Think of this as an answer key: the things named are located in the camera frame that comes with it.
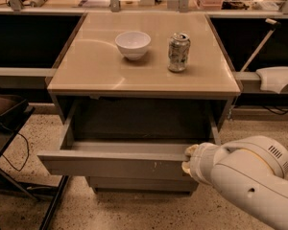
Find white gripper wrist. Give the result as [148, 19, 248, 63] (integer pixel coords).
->
[181, 143, 228, 185]

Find grey top drawer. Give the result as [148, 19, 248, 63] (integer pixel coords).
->
[37, 99, 218, 180]

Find grey drawer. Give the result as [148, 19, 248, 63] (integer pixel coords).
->
[37, 99, 218, 180]
[85, 176, 198, 194]

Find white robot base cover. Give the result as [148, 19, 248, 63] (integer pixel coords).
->
[256, 66, 288, 94]

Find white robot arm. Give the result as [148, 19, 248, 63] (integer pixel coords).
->
[181, 136, 288, 230]

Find grey bottom drawer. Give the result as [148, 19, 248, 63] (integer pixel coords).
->
[85, 176, 198, 194]

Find grey drawer cabinet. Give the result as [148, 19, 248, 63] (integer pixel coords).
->
[45, 11, 242, 196]

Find crumpled silver soda can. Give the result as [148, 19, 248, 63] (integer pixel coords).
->
[168, 33, 191, 73]

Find white bowl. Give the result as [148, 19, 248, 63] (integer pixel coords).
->
[115, 31, 151, 60]

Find white stick with tip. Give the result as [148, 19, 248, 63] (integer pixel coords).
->
[240, 18, 281, 72]

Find black cable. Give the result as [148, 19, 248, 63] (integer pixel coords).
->
[1, 131, 31, 173]

